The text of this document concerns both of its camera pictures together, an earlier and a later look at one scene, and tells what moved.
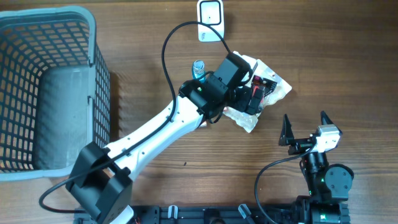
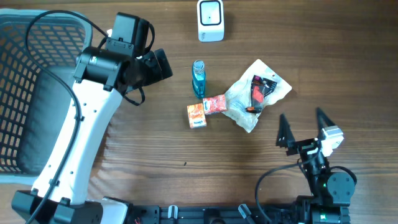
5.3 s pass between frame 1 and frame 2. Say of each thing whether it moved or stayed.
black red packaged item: stayed
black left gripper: moved
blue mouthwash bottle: stayed
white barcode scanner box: stayed
